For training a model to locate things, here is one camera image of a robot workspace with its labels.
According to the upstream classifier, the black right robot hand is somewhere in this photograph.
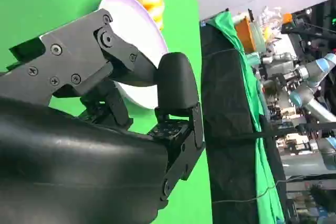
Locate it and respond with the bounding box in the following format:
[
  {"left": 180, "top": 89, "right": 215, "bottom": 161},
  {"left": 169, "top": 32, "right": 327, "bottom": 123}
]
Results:
[{"left": 0, "top": 8, "right": 206, "bottom": 224}]

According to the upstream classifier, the lilac plate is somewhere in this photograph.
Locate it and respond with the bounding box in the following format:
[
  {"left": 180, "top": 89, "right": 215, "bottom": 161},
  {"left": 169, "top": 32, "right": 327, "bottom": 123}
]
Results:
[{"left": 98, "top": 0, "right": 169, "bottom": 110}]

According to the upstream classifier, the black backdrop curtain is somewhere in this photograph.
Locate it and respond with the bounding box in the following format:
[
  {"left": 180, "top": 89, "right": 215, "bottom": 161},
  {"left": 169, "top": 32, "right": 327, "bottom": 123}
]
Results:
[{"left": 199, "top": 11, "right": 287, "bottom": 224}]

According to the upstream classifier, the green hanging cloth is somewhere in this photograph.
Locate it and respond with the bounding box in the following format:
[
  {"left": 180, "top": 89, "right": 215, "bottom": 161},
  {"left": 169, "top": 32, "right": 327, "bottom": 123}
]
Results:
[{"left": 209, "top": 10, "right": 286, "bottom": 224}]

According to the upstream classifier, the orange storage box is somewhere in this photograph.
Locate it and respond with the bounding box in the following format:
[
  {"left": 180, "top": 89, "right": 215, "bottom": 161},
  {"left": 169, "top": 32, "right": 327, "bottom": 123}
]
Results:
[{"left": 234, "top": 17, "right": 257, "bottom": 55}]

